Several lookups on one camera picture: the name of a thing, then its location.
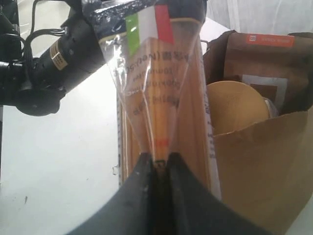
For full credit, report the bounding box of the small brown coffee pouch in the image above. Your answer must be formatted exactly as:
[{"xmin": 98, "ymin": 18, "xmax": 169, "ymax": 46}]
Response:
[{"xmin": 203, "ymin": 30, "xmax": 313, "ymax": 114}]

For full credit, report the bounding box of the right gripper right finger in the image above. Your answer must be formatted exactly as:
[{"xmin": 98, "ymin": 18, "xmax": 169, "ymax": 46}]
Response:
[{"xmin": 168, "ymin": 153, "xmax": 264, "ymax": 235}]

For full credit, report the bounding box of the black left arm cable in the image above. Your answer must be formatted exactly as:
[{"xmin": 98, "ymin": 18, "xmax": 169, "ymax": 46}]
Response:
[{"xmin": 14, "ymin": 0, "xmax": 71, "ymax": 84}]

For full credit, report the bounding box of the clear jar gold lid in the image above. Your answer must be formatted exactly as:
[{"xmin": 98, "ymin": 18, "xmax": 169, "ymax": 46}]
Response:
[{"xmin": 207, "ymin": 81, "xmax": 269, "ymax": 136}]

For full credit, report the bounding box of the large brown paper bag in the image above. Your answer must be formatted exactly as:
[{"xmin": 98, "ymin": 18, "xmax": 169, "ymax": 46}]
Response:
[{"xmin": 201, "ymin": 30, "xmax": 313, "ymax": 235}]

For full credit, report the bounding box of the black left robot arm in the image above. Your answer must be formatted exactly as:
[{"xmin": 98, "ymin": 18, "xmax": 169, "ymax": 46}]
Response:
[{"xmin": 0, "ymin": 0, "xmax": 105, "ymax": 117}]

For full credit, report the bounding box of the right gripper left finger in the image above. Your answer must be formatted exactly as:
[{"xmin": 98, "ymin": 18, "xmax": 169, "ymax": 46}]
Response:
[{"xmin": 68, "ymin": 153, "xmax": 153, "ymax": 235}]

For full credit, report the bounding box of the torn label scrap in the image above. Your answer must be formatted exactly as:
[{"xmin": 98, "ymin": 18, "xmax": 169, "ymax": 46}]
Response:
[{"xmin": 112, "ymin": 165, "xmax": 119, "ymax": 175}]

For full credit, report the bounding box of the spaghetti package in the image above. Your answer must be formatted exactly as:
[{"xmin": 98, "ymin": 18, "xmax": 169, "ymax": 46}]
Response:
[{"xmin": 82, "ymin": 0, "xmax": 221, "ymax": 198}]

